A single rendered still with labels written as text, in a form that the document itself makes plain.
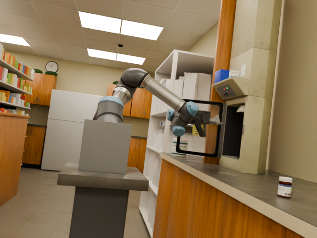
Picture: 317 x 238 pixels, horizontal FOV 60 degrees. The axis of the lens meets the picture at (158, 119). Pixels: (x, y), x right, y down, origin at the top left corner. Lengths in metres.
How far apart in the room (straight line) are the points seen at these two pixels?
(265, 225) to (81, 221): 0.65
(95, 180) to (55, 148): 5.53
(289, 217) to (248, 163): 0.93
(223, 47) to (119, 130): 1.29
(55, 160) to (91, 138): 5.47
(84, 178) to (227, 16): 1.67
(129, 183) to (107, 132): 0.22
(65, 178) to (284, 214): 0.70
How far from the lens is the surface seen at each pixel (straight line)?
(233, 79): 1.74
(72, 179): 1.02
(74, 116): 6.46
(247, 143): 1.76
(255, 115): 1.79
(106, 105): 1.23
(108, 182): 1.02
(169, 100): 1.56
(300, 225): 0.84
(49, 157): 6.57
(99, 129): 1.09
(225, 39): 2.20
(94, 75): 7.22
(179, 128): 1.60
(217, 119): 1.76
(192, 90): 2.97
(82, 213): 1.11
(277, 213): 0.92
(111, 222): 1.12
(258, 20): 1.91
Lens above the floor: 1.12
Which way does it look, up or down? 3 degrees up
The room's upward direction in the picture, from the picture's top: 7 degrees clockwise
